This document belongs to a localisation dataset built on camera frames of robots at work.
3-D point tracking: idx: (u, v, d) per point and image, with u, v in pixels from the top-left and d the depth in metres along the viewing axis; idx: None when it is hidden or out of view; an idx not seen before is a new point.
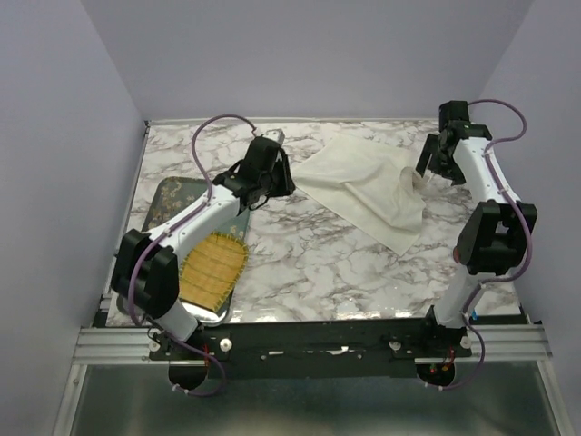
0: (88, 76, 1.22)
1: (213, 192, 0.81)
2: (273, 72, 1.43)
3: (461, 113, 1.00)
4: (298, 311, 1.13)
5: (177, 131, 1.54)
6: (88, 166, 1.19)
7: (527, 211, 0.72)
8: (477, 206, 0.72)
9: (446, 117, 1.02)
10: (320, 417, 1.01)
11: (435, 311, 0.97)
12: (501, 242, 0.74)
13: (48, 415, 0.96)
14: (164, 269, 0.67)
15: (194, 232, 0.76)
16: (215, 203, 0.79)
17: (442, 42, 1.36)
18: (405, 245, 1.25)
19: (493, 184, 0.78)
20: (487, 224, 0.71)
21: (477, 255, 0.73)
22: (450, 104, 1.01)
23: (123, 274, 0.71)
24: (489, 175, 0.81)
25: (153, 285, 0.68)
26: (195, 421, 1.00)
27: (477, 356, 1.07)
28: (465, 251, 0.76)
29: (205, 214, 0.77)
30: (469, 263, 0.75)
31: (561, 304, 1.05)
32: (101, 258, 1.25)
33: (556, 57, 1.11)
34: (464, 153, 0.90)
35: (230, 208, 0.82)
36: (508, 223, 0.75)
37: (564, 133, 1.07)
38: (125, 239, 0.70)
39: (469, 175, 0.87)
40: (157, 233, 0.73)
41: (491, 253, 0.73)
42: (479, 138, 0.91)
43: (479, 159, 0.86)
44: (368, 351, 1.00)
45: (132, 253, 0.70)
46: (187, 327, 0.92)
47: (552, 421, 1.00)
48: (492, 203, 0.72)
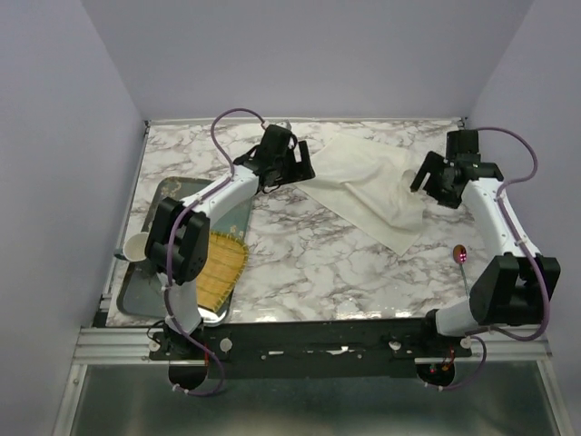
0: (88, 77, 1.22)
1: (235, 170, 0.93)
2: (273, 72, 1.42)
3: (470, 147, 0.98)
4: (298, 311, 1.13)
5: (177, 130, 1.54)
6: (89, 166, 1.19)
7: (547, 266, 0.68)
8: (493, 260, 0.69)
9: (455, 148, 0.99)
10: (320, 417, 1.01)
11: (438, 316, 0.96)
12: (518, 298, 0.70)
13: (48, 415, 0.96)
14: (200, 231, 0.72)
15: (220, 203, 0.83)
16: (239, 180, 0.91)
17: (441, 43, 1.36)
18: (405, 245, 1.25)
19: (508, 233, 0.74)
20: (505, 281, 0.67)
21: (493, 312, 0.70)
22: (460, 133, 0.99)
23: (158, 240, 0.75)
24: (503, 222, 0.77)
25: (188, 249, 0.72)
26: (195, 421, 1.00)
27: (478, 357, 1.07)
28: (480, 305, 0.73)
29: (231, 187, 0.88)
30: (486, 319, 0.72)
31: (561, 304, 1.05)
32: (101, 258, 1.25)
33: (556, 57, 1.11)
34: (474, 196, 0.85)
35: (248, 186, 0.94)
36: (526, 277, 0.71)
37: (564, 133, 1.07)
38: (161, 205, 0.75)
39: (482, 221, 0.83)
40: (190, 200, 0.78)
41: (508, 312, 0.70)
42: (491, 180, 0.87)
43: (492, 203, 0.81)
44: (368, 351, 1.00)
45: (168, 220, 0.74)
46: (192, 321, 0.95)
47: (552, 421, 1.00)
48: (510, 257, 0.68)
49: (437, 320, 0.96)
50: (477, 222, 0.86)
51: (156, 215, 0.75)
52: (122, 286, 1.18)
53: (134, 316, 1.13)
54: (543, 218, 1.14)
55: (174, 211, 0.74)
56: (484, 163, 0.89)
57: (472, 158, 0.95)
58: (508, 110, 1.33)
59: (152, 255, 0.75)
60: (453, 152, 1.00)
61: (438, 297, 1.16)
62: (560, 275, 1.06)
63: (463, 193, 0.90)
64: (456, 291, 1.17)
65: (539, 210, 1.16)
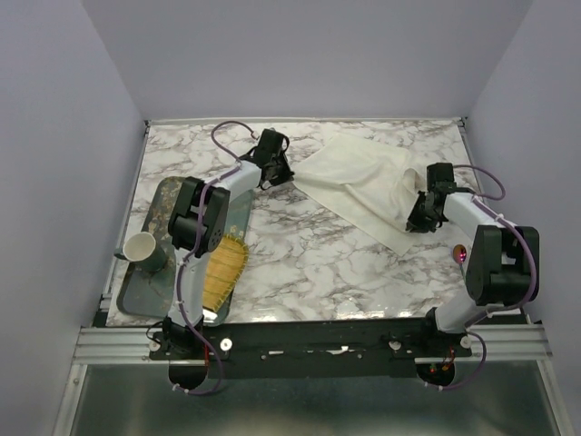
0: (88, 77, 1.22)
1: (241, 161, 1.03)
2: (273, 70, 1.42)
3: (448, 176, 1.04)
4: (298, 311, 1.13)
5: (177, 131, 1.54)
6: (88, 166, 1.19)
7: (529, 234, 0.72)
8: (477, 229, 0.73)
9: (434, 178, 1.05)
10: (320, 417, 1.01)
11: (438, 312, 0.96)
12: (513, 270, 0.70)
13: (47, 416, 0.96)
14: (223, 202, 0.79)
15: (233, 188, 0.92)
16: (245, 170, 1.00)
17: (440, 43, 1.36)
18: (406, 245, 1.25)
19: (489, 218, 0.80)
20: (489, 245, 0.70)
21: (490, 284, 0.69)
22: (438, 166, 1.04)
23: (181, 213, 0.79)
24: (483, 212, 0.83)
25: (212, 218, 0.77)
26: (195, 420, 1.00)
27: (477, 357, 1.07)
28: (476, 284, 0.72)
29: (240, 175, 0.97)
30: (483, 294, 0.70)
31: (561, 305, 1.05)
32: (101, 258, 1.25)
33: (557, 57, 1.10)
34: (455, 206, 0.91)
35: (251, 177, 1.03)
36: (515, 252, 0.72)
37: (565, 133, 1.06)
38: (183, 183, 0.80)
39: (465, 222, 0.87)
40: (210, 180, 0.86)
41: (504, 282, 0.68)
42: (465, 193, 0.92)
43: (470, 202, 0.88)
44: (368, 351, 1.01)
45: (192, 195, 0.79)
46: (197, 312, 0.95)
47: (552, 421, 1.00)
48: (494, 228, 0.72)
49: (436, 319, 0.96)
50: (461, 224, 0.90)
51: (180, 192, 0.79)
52: (121, 286, 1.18)
53: (135, 316, 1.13)
54: (543, 218, 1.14)
55: (198, 187, 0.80)
56: (458, 189, 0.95)
57: (449, 184, 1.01)
58: (508, 110, 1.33)
59: (174, 230, 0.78)
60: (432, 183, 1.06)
61: (438, 297, 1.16)
62: (560, 275, 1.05)
63: (445, 211, 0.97)
64: (456, 291, 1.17)
65: (540, 210, 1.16)
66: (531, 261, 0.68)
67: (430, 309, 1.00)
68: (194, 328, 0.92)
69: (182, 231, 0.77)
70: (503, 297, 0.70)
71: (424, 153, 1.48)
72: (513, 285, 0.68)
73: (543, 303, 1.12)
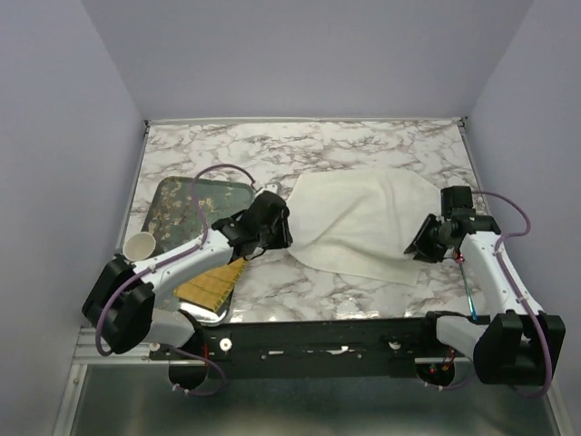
0: (88, 74, 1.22)
1: (208, 235, 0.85)
2: (273, 70, 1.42)
3: (464, 202, 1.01)
4: (298, 311, 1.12)
5: (177, 131, 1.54)
6: (88, 165, 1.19)
7: (554, 326, 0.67)
8: (496, 319, 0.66)
9: (449, 204, 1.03)
10: (320, 417, 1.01)
11: (438, 323, 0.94)
12: (523, 356, 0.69)
13: (48, 415, 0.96)
14: (139, 305, 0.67)
15: (176, 275, 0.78)
16: (208, 248, 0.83)
17: (440, 43, 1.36)
18: (411, 274, 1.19)
19: (509, 291, 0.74)
20: (508, 341, 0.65)
21: (497, 371, 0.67)
22: (453, 192, 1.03)
23: (96, 302, 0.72)
24: (501, 272, 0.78)
25: (123, 321, 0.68)
26: (194, 420, 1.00)
27: None
28: (478, 361, 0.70)
29: (195, 258, 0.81)
30: (487, 378, 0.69)
31: (561, 305, 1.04)
32: (101, 258, 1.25)
33: (557, 55, 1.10)
34: (473, 246, 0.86)
35: (218, 257, 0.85)
36: (529, 336, 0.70)
37: (566, 131, 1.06)
38: (108, 266, 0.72)
39: (481, 273, 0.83)
40: (142, 267, 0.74)
41: (512, 370, 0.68)
42: (487, 232, 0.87)
43: (489, 256, 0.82)
44: (367, 351, 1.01)
45: (112, 283, 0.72)
46: (182, 335, 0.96)
47: (552, 421, 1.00)
48: (513, 317, 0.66)
49: (437, 327, 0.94)
50: (475, 268, 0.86)
51: (103, 273, 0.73)
52: None
53: None
54: (543, 218, 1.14)
55: (121, 274, 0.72)
56: (480, 219, 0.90)
57: (467, 212, 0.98)
58: (509, 109, 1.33)
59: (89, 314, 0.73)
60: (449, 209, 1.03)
61: (438, 297, 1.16)
62: (561, 274, 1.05)
63: (461, 243, 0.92)
64: (456, 291, 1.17)
65: (540, 211, 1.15)
66: (548, 360, 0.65)
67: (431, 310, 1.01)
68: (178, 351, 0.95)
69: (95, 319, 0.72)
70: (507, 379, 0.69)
71: (424, 153, 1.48)
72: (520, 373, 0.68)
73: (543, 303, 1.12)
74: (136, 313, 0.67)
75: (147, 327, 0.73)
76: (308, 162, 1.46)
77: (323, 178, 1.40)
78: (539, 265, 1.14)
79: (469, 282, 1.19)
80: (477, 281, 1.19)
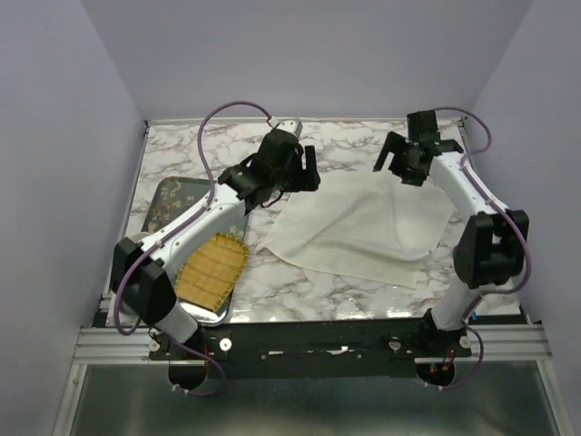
0: (88, 76, 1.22)
1: (215, 192, 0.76)
2: (272, 70, 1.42)
3: (430, 126, 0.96)
4: (298, 311, 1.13)
5: (177, 131, 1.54)
6: (88, 166, 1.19)
7: (521, 217, 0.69)
8: (470, 221, 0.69)
9: (416, 130, 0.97)
10: (320, 417, 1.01)
11: (434, 316, 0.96)
12: (498, 252, 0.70)
13: (48, 415, 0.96)
14: (153, 283, 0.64)
15: (188, 244, 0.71)
16: (216, 207, 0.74)
17: (439, 43, 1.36)
18: (412, 276, 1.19)
19: (479, 197, 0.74)
20: (485, 239, 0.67)
21: (480, 270, 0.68)
22: (418, 116, 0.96)
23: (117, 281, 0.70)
24: (472, 186, 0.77)
25: (144, 300, 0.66)
26: (195, 420, 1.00)
27: (477, 356, 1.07)
28: (465, 268, 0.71)
29: (204, 220, 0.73)
30: (473, 279, 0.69)
31: (560, 305, 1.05)
32: (101, 258, 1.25)
33: (556, 57, 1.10)
34: (441, 171, 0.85)
35: (231, 212, 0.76)
36: (502, 232, 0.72)
37: (563, 132, 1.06)
38: (116, 247, 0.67)
39: (452, 193, 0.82)
40: (149, 244, 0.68)
41: (492, 265, 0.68)
42: (452, 153, 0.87)
43: (457, 172, 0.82)
44: (367, 351, 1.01)
45: (123, 264, 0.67)
46: (187, 329, 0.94)
47: (552, 421, 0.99)
48: (483, 216, 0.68)
49: (435, 320, 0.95)
50: (444, 188, 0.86)
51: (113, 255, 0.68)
52: None
53: None
54: (543, 218, 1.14)
55: (130, 255, 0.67)
56: (445, 142, 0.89)
57: (433, 136, 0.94)
58: (508, 110, 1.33)
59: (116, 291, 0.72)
60: (414, 134, 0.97)
61: (438, 297, 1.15)
62: (560, 275, 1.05)
63: (430, 167, 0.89)
64: None
65: (539, 211, 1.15)
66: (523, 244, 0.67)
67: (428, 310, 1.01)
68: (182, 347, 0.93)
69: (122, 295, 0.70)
70: (489, 279, 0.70)
71: None
72: (500, 267, 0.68)
73: (543, 303, 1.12)
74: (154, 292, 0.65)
75: (172, 297, 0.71)
76: None
77: (323, 178, 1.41)
78: (538, 265, 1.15)
79: None
80: None
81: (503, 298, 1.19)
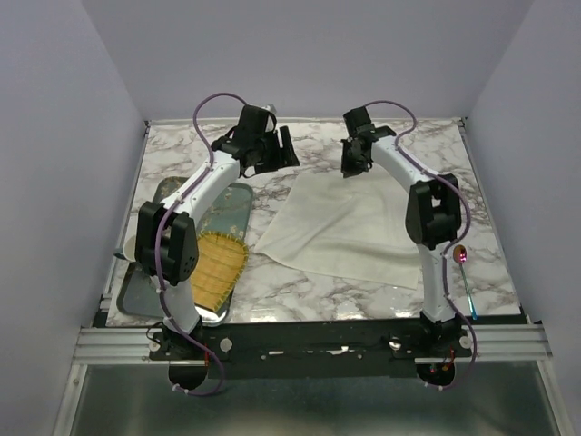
0: (88, 75, 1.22)
1: (214, 158, 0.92)
2: (273, 70, 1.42)
3: (364, 119, 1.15)
4: (298, 311, 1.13)
5: (177, 131, 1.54)
6: (88, 166, 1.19)
7: (450, 180, 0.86)
8: (411, 191, 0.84)
9: (353, 124, 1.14)
10: (320, 418, 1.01)
11: (427, 312, 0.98)
12: (440, 213, 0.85)
13: (48, 415, 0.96)
14: (184, 232, 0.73)
15: (203, 199, 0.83)
16: (218, 168, 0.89)
17: (440, 42, 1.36)
18: (413, 276, 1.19)
19: (414, 169, 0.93)
20: (426, 201, 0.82)
21: (428, 231, 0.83)
22: (352, 113, 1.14)
23: (145, 245, 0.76)
24: (406, 162, 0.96)
25: (178, 249, 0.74)
26: (195, 421, 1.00)
27: (467, 357, 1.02)
28: (416, 231, 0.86)
29: (211, 178, 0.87)
30: (425, 240, 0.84)
31: (560, 305, 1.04)
32: (102, 258, 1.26)
33: (556, 56, 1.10)
34: (380, 153, 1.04)
35: (229, 173, 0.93)
36: (439, 195, 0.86)
37: (564, 132, 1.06)
38: (141, 211, 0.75)
39: (393, 169, 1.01)
40: (171, 202, 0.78)
41: (438, 224, 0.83)
42: (387, 136, 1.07)
43: (393, 152, 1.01)
44: (368, 351, 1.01)
45: (152, 224, 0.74)
46: (190, 321, 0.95)
47: (552, 421, 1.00)
48: (422, 184, 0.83)
49: (428, 315, 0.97)
50: (387, 169, 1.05)
51: (139, 220, 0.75)
52: (122, 286, 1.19)
53: (135, 316, 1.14)
54: (542, 219, 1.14)
55: (157, 214, 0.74)
56: (379, 129, 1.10)
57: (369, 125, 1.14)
58: (508, 110, 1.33)
59: (142, 259, 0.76)
60: (352, 128, 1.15)
61: None
62: (561, 274, 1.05)
63: (370, 153, 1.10)
64: (456, 291, 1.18)
65: (540, 211, 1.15)
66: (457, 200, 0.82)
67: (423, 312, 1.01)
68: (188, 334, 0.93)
69: (149, 261, 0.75)
70: (438, 234, 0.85)
71: (424, 153, 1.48)
72: (444, 223, 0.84)
73: (543, 303, 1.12)
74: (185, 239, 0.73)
75: (195, 252, 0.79)
76: (308, 162, 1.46)
77: (324, 178, 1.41)
78: (538, 265, 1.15)
79: (469, 282, 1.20)
80: (477, 281, 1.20)
81: (503, 298, 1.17)
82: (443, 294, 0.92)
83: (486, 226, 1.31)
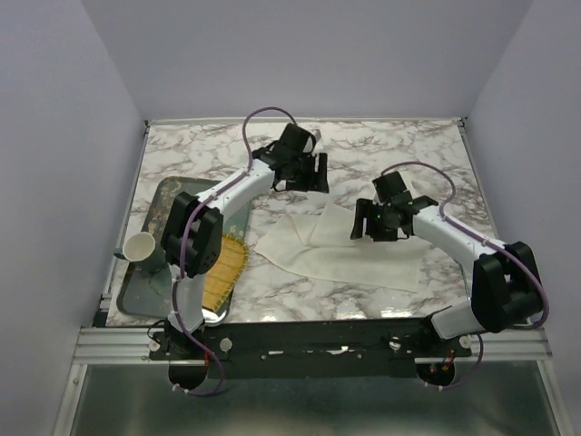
0: (88, 75, 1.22)
1: (253, 165, 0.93)
2: (273, 70, 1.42)
3: (397, 188, 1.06)
4: (298, 311, 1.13)
5: (177, 131, 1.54)
6: (87, 166, 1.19)
7: (521, 252, 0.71)
8: (477, 266, 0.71)
9: (386, 193, 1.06)
10: (320, 417, 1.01)
11: (435, 322, 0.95)
12: (516, 293, 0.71)
13: (48, 416, 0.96)
14: (211, 227, 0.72)
15: (233, 201, 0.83)
16: (254, 174, 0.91)
17: (440, 42, 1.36)
18: (413, 276, 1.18)
19: (473, 240, 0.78)
20: (495, 281, 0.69)
21: (505, 315, 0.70)
22: (386, 181, 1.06)
23: (173, 232, 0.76)
24: (462, 232, 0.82)
25: (202, 244, 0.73)
26: (195, 421, 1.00)
27: (476, 357, 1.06)
28: (489, 316, 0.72)
29: (247, 182, 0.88)
30: (500, 325, 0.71)
31: (561, 306, 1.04)
32: (101, 257, 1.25)
33: (556, 57, 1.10)
34: (426, 224, 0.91)
35: (263, 182, 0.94)
36: (510, 270, 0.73)
37: (564, 132, 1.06)
38: (176, 200, 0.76)
39: (444, 242, 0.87)
40: (204, 196, 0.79)
41: (514, 306, 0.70)
42: (430, 207, 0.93)
43: (441, 223, 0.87)
44: (367, 351, 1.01)
45: (183, 214, 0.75)
46: (193, 322, 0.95)
47: (552, 422, 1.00)
48: (489, 260, 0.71)
49: (437, 329, 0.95)
50: (434, 242, 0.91)
51: (172, 209, 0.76)
52: (122, 286, 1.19)
53: (134, 316, 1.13)
54: (543, 219, 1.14)
55: (190, 205, 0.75)
56: (417, 199, 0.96)
57: (405, 195, 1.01)
58: (509, 109, 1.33)
59: (165, 247, 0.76)
60: (386, 197, 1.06)
61: (438, 297, 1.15)
62: (560, 274, 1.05)
63: (413, 227, 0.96)
64: (456, 291, 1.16)
65: (540, 211, 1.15)
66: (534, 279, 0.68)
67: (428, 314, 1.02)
68: (191, 335, 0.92)
69: (172, 249, 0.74)
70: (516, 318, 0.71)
71: (424, 153, 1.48)
72: (521, 306, 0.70)
73: None
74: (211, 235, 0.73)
75: (217, 252, 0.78)
76: None
77: None
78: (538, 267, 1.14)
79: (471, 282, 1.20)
80: None
81: None
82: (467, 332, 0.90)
83: (487, 226, 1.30)
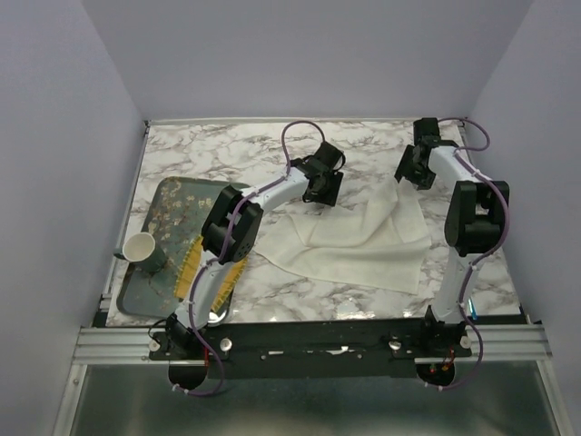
0: (88, 76, 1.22)
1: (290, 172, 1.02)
2: (273, 70, 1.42)
3: (432, 129, 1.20)
4: (298, 311, 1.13)
5: (177, 131, 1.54)
6: (88, 167, 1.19)
7: (500, 185, 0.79)
8: (456, 187, 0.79)
9: (419, 133, 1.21)
10: (320, 417, 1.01)
11: (434, 310, 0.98)
12: (484, 221, 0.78)
13: (47, 416, 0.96)
14: (252, 220, 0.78)
15: (271, 200, 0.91)
16: (290, 181, 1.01)
17: (440, 43, 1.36)
18: (413, 276, 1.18)
19: (467, 172, 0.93)
20: (467, 202, 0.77)
21: (465, 233, 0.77)
22: (423, 121, 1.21)
23: (214, 222, 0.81)
24: (460, 165, 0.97)
25: (242, 233, 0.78)
26: (194, 421, 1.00)
27: (475, 357, 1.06)
28: (453, 232, 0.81)
29: (284, 185, 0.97)
30: (457, 242, 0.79)
31: (561, 306, 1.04)
32: (101, 258, 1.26)
33: (556, 58, 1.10)
34: (438, 157, 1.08)
35: (296, 188, 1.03)
36: (487, 203, 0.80)
37: (563, 132, 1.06)
38: (221, 193, 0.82)
39: (447, 172, 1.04)
40: (248, 192, 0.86)
41: (477, 230, 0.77)
42: (447, 145, 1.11)
43: (450, 157, 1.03)
44: (367, 351, 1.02)
45: (227, 205, 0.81)
46: (202, 317, 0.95)
47: (552, 422, 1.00)
48: (470, 183, 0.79)
49: (434, 315, 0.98)
50: (442, 174, 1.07)
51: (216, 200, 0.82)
52: (122, 286, 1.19)
53: (134, 316, 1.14)
54: (542, 219, 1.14)
55: (234, 199, 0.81)
56: (444, 142, 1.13)
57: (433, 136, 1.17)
58: (508, 109, 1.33)
59: (206, 233, 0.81)
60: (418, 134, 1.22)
61: None
62: (560, 275, 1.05)
63: (428, 161, 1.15)
64: None
65: (540, 212, 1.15)
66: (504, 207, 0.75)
67: (428, 309, 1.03)
68: (198, 331, 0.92)
69: (213, 237, 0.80)
70: (475, 243, 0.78)
71: None
72: (481, 230, 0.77)
73: (543, 303, 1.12)
74: (251, 227, 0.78)
75: (251, 244, 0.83)
76: None
77: None
78: (538, 268, 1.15)
79: None
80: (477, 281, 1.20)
81: (503, 298, 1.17)
82: (457, 300, 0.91)
83: None
